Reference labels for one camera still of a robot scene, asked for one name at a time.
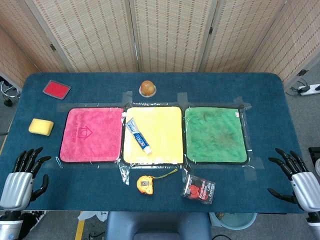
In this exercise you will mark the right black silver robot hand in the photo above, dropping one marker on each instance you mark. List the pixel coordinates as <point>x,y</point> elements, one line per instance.
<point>306,190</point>

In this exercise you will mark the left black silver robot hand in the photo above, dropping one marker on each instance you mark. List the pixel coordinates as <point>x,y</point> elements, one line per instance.
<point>17,187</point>

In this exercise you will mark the blue white toothpaste tube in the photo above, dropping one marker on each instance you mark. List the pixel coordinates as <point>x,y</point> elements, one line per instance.
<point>137,136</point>

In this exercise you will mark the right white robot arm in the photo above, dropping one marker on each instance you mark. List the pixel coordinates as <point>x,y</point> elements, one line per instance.
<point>314,225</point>

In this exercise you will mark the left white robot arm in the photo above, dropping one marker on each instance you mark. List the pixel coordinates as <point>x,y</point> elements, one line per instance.
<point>8,227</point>

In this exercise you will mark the pink microfiber cloth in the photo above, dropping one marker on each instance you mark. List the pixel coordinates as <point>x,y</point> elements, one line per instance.
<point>92,135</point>

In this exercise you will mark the green microfiber cloth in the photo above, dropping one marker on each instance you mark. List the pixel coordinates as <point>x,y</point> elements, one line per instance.
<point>215,135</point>

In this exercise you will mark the yellow microfiber cloth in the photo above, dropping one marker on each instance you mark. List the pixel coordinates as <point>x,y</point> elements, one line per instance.
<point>162,135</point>

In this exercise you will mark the black box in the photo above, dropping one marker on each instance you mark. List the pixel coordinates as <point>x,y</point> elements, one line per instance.
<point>314,157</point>

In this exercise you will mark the yellow sponge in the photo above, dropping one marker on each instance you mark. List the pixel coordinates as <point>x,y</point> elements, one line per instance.
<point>41,127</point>

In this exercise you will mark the teal plastic bucket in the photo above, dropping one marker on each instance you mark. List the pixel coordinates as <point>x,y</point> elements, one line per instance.
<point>235,221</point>

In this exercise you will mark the chrome stool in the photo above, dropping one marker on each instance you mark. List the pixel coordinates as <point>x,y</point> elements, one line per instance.
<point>8,92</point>

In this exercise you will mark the white power strip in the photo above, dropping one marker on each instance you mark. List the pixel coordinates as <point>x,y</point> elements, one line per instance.
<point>308,90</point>

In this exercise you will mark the red ink pad tray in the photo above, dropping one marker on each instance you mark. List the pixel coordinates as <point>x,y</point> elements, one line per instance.
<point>57,89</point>

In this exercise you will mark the clear box of red capsules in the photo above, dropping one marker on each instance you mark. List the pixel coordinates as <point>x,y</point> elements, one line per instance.
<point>198,188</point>

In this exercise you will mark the clear tape strip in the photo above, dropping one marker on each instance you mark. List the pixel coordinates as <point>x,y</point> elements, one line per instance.
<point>182,97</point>
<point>127,95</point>
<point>124,175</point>
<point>187,171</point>

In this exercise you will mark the yellow tape measure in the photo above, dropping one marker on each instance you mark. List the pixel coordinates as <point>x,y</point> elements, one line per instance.
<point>144,185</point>

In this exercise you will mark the blue-grey padded seat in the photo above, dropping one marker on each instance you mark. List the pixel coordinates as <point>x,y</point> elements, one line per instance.
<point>157,225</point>

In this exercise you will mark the orange jelly cup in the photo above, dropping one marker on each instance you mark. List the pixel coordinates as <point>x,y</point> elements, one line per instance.
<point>147,88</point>

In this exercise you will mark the woven folding screen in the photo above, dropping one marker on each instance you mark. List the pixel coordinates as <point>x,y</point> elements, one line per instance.
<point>87,37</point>

